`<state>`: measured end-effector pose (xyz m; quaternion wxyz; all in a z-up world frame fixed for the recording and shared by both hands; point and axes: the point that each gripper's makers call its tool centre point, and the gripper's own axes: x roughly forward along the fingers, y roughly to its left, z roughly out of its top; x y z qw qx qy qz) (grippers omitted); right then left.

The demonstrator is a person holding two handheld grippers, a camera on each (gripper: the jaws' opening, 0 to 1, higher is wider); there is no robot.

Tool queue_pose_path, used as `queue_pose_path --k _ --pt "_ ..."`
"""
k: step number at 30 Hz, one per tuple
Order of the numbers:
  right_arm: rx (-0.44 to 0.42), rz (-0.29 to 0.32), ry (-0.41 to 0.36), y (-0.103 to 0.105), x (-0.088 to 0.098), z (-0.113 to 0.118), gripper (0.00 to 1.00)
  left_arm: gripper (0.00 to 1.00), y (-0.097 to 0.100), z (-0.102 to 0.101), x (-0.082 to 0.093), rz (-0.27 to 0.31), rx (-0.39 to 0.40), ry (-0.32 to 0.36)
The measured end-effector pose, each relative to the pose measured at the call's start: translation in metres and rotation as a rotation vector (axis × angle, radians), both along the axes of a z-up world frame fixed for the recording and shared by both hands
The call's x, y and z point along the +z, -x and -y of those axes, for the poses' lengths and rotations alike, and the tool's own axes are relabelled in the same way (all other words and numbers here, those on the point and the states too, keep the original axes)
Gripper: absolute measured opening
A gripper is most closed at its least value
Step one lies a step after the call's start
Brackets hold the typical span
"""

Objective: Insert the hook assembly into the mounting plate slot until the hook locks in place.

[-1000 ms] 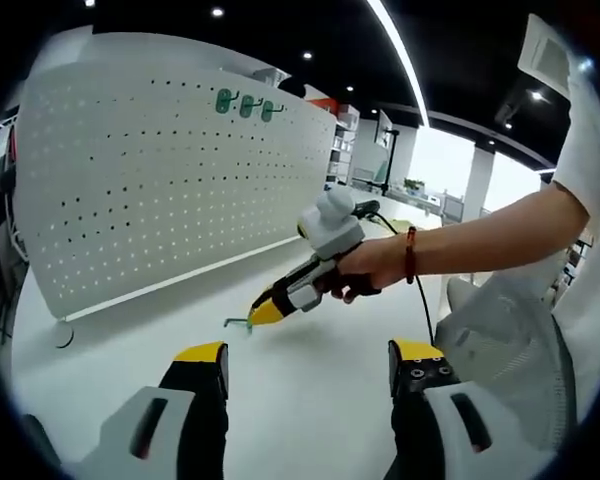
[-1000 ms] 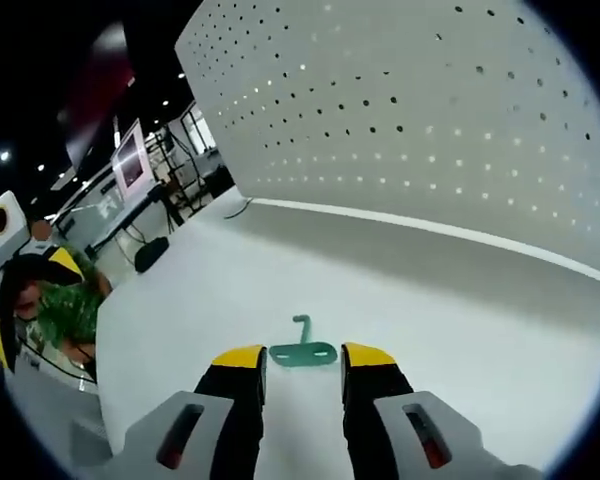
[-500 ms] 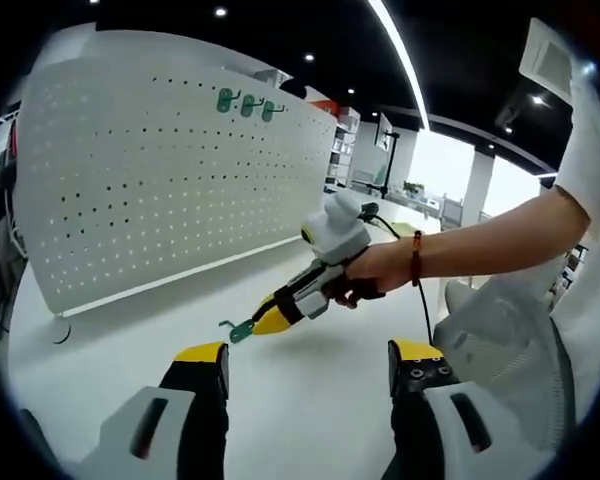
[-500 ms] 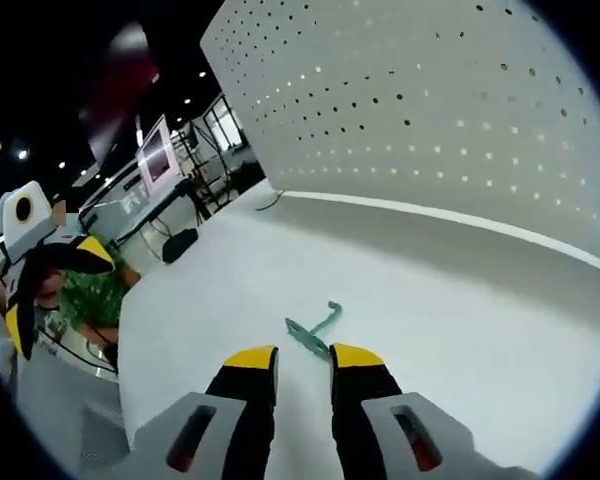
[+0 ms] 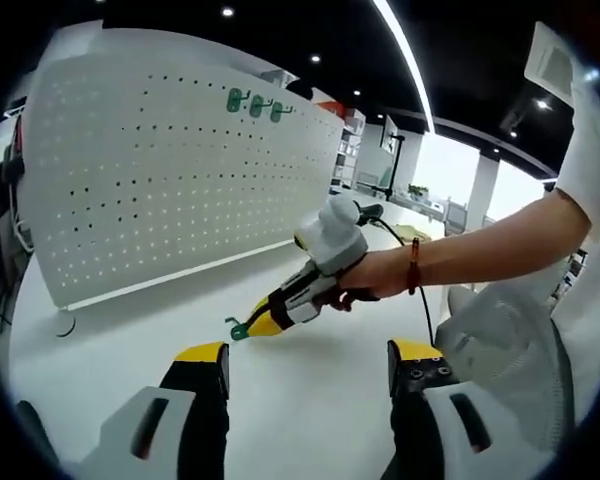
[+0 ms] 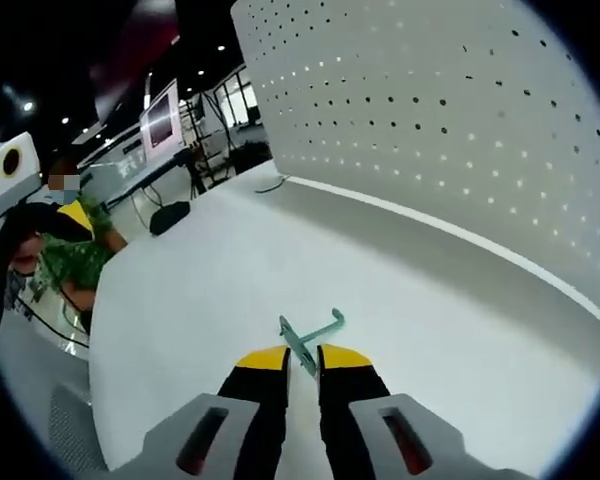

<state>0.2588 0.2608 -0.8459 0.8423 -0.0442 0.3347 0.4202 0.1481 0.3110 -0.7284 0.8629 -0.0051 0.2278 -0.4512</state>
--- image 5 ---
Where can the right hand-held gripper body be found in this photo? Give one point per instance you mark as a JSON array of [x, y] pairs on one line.
[[335, 240]]

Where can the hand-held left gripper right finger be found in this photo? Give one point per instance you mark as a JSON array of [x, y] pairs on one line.
[[415, 415]]

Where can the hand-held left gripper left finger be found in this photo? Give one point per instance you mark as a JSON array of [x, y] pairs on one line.
[[205, 415]]

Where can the green hook assembly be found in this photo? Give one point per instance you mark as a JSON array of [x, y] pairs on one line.
[[237, 331], [277, 112], [234, 101], [255, 106]]

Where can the white perforated mounting plate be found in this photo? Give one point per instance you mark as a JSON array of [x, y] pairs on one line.
[[155, 200]]

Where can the round white plate foot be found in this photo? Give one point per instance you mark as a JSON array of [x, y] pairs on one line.
[[65, 325]]

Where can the person's right hand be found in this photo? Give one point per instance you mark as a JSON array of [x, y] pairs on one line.
[[380, 275]]

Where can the yellow-green cloth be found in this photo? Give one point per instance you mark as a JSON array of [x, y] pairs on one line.
[[412, 232]]

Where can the white storage box shelf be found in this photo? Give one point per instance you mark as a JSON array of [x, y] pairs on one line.
[[347, 150]]

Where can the green potted plant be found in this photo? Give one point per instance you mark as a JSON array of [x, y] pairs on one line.
[[418, 190]]

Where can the black stand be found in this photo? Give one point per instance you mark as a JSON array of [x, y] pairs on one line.
[[396, 165]]

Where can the white mesh office chair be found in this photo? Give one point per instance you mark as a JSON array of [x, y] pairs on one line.
[[510, 350]]

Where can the ceiling light strip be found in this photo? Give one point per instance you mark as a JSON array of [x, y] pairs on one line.
[[410, 60]]

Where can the person's white shirt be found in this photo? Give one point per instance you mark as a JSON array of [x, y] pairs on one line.
[[595, 200]]

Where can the white ceiling air conditioner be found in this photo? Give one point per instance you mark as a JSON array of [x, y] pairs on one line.
[[552, 65]]

